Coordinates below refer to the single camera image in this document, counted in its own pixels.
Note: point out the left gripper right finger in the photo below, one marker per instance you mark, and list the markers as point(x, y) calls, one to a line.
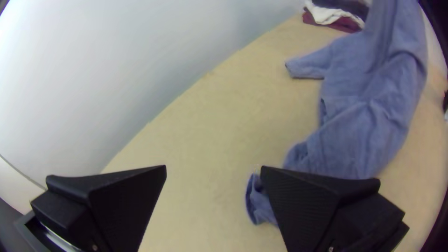
point(315, 213)

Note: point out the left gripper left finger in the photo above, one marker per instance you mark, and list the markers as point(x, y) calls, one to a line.
point(115, 206)

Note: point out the blue t-shirt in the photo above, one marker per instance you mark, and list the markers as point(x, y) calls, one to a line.
point(367, 105)

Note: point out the heap of clothes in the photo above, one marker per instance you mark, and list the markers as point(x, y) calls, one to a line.
point(332, 15)

